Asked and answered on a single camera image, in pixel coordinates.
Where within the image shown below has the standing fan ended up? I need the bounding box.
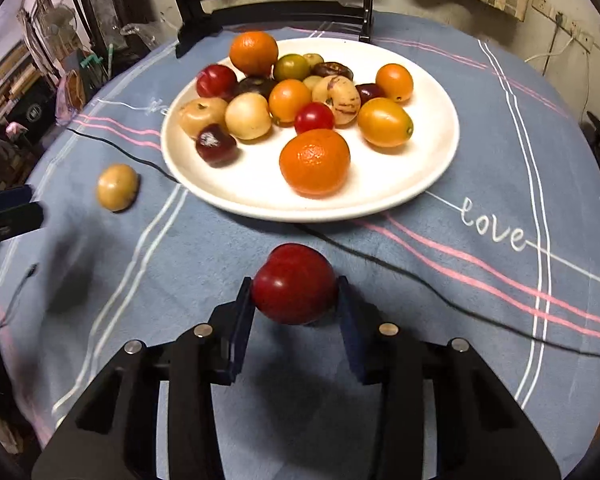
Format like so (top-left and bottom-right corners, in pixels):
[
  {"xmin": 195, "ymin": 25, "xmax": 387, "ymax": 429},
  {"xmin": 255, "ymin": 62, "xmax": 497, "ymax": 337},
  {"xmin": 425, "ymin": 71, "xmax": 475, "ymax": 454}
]
[{"xmin": 38, "ymin": 4, "xmax": 81, "ymax": 60}]

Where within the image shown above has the white round plate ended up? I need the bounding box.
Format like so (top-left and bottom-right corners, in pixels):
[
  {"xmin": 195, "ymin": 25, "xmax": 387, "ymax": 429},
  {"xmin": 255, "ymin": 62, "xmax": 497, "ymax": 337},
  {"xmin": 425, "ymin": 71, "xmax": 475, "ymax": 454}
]
[{"xmin": 161, "ymin": 38, "xmax": 460, "ymax": 222}]

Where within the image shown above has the dark red plum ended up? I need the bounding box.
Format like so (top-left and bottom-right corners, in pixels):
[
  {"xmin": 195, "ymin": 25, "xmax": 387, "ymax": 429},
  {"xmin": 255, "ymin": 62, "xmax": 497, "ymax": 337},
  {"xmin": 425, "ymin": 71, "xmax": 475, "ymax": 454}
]
[{"xmin": 196, "ymin": 64, "xmax": 238, "ymax": 102}]

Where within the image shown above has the dark brown fruit back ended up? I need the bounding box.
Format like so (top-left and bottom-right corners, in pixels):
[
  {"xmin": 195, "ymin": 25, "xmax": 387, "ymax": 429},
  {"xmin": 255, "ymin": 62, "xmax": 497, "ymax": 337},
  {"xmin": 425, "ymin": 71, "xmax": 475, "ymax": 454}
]
[{"xmin": 311, "ymin": 62, "xmax": 353, "ymax": 80}]

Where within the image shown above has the yellow-orange oval fruit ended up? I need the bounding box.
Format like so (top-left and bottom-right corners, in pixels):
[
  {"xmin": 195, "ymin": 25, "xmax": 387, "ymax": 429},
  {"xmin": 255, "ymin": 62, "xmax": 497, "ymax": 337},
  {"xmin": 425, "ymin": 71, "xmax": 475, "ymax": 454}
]
[{"xmin": 356, "ymin": 98, "xmax": 414, "ymax": 148}]

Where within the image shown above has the orange fruit table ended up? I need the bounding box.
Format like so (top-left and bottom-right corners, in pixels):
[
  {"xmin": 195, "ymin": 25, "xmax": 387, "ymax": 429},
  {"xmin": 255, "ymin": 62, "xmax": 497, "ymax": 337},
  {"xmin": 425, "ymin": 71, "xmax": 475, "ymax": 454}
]
[{"xmin": 230, "ymin": 30, "xmax": 278, "ymax": 77}]

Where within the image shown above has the small red tomato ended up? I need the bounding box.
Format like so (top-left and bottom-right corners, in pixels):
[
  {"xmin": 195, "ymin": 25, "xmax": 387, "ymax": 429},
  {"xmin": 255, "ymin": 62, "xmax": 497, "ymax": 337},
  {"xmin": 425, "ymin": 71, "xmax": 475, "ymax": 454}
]
[{"xmin": 294, "ymin": 102, "xmax": 335, "ymax": 134}]

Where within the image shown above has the white power cable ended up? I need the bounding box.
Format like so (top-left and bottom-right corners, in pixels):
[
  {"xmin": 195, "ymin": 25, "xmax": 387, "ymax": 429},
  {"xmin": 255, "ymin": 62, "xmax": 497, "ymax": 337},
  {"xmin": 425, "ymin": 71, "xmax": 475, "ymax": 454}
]
[{"xmin": 523, "ymin": 34, "xmax": 577, "ymax": 65}]

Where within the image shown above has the small olive-yellow fruit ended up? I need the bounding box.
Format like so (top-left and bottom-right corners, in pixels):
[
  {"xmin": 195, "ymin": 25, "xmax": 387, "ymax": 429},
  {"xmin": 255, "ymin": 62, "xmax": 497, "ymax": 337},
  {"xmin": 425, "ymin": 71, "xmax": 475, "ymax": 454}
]
[{"xmin": 273, "ymin": 53, "xmax": 311, "ymax": 81}]

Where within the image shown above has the red fruit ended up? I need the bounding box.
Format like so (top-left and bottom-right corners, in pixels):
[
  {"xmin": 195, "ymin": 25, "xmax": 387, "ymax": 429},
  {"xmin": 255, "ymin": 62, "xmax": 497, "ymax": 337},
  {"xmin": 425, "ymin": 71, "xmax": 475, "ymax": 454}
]
[{"xmin": 195, "ymin": 124, "xmax": 238, "ymax": 166}]

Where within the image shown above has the small orange back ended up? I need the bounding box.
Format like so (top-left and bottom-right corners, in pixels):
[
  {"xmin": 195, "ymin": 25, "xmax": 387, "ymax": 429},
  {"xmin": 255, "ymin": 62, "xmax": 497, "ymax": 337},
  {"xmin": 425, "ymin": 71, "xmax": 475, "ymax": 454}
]
[{"xmin": 375, "ymin": 63, "xmax": 414, "ymax": 103}]

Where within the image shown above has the wall power strip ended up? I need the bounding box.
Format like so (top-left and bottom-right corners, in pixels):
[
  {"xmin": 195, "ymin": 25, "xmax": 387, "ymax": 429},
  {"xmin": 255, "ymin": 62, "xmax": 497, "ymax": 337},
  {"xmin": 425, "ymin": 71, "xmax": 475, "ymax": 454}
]
[{"xmin": 531, "ymin": 0, "xmax": 594, "ymax": 53}]

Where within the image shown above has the pale cream round fruit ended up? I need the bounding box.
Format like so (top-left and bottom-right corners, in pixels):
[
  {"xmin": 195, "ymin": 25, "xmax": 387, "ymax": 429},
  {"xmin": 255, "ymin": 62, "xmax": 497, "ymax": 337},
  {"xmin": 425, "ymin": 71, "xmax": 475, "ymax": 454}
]
[{"xmin": 225, "ymin": 92, "xmax": 272, "ymax": 141}]

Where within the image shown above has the small yellow fruit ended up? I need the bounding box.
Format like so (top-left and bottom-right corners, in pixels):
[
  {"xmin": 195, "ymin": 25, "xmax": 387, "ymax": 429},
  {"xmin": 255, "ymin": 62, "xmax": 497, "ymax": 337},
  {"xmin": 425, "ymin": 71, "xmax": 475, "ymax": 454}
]
[{"xmin": 303, "ymin": 53, "xmax": 324, "ymax": 68}]

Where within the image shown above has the dark maroon fruit on table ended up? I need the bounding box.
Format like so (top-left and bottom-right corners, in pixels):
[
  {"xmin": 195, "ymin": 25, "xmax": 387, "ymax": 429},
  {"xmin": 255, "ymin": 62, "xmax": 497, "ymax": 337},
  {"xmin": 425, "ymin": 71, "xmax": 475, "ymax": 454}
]
[{"xmin": 355, "ymin": 84, "xmax": 386, "ymax": 105}]

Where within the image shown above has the yellow fruit table left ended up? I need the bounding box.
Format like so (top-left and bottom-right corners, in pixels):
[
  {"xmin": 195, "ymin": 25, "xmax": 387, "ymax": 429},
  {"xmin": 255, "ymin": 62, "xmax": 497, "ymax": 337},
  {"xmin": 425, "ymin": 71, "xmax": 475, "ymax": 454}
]
[{"xmin": 96, "ymin": 164, "xmax": 140, "ymax": 212}]

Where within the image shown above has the purple-streaked yellow melon fruit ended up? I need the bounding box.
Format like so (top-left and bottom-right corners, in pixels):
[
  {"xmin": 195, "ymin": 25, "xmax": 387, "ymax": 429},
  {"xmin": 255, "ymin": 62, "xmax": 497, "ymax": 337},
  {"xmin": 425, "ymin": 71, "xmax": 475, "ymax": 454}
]
[{"xmin": 312, "ymin": 75, "xmax": 362, "ymax": 127}]

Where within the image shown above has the large orange tangerine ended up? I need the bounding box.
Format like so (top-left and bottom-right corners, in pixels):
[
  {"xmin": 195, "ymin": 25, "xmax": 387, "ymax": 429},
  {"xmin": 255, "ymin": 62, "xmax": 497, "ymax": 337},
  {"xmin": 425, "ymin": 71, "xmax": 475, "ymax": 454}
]
[{"xmin": 278, "ymin": 129, "xmax": 351, "ymax": 197}]

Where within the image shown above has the yellow-orange round fruit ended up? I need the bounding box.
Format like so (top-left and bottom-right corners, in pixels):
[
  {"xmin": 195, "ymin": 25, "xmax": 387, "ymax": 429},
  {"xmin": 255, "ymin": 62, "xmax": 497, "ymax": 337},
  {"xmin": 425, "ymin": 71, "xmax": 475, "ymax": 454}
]
[{"xmin": 268, "ymin": 79, "xmax": 312, "ymax": 127}]

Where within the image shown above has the dark wooden cabinet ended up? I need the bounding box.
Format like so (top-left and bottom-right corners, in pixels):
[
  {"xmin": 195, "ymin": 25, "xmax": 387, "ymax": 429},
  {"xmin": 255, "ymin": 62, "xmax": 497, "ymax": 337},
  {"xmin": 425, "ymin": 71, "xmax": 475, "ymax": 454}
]
[{"xmin": 81, "ymin": 0, "xmax": 154, "ymax": 61}]

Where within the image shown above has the large red plum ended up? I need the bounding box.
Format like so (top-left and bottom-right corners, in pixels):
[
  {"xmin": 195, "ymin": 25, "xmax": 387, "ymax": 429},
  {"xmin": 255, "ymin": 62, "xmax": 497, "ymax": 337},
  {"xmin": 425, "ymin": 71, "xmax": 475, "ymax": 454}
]
[{"xmin": 252, "ymin": 243, "xmax": 337, "ymax": 325}]

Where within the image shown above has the tan round pear fruit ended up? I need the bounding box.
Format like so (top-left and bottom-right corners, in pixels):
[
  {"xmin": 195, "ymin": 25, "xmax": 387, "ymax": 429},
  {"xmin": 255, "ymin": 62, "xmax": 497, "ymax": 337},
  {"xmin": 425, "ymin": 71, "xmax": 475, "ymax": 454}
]
[{"xmin": 178, "ymin": 98, "xmax": 227, "ymax": 139}]

